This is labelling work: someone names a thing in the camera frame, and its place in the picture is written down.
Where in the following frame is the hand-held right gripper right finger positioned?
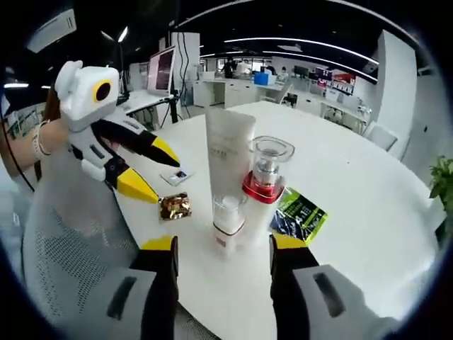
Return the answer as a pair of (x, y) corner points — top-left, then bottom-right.
(268, 233), (376, 340)

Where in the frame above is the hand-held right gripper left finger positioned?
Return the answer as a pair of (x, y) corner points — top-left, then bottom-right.
(104, 234), (180, 340)

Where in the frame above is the small clear sample sachet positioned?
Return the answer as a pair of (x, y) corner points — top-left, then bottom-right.
(159, 169), (196, 188)

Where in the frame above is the gold foil skincare sachet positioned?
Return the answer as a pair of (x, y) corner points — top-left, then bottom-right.
(156, 191), (193, 223)

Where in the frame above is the green black skincare sachet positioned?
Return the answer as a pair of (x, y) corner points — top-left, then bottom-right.
(268, 187), (329, 246)

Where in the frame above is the large white skincare tube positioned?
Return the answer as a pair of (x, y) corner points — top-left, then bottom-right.
(205, 107), (258, 213)

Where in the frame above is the white skincare bottle red collar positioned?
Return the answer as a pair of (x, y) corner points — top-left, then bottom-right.
(241, 135), (296, 242)

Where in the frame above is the blue storage box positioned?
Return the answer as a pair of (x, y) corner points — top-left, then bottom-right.
(253, 72), (278, 86)

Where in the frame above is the person's left hand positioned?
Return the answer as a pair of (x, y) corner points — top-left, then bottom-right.
(47, 122), (71, 154)

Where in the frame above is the white side desk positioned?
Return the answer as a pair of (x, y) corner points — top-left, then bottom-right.
(125, 89), (178, 115)

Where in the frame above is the black tripod stand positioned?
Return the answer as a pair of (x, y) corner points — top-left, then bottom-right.
(160, 89), (182, 124)

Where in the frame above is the white wrist watch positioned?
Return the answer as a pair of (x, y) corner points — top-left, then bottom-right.
(30, 120), (53, 161)

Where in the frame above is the computer monitor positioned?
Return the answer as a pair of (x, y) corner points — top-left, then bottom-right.
(147, 45), (177, 96)

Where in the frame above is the ceiling air conditioner unit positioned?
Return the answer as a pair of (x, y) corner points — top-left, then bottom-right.
(25, 8), (78, 51)

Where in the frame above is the grey mesh office chair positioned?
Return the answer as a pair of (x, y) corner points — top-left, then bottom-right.
(20, 154), (199, 340)

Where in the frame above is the white chair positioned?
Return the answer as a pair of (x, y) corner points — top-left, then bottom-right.
(363, 121), (398, 152)

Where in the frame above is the green potted plant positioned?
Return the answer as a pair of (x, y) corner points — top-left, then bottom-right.
(428, 154), (453, 200)

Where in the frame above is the person's arm with bracelet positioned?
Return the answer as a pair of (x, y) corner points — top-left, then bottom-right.
(0, 102), (36, 193)

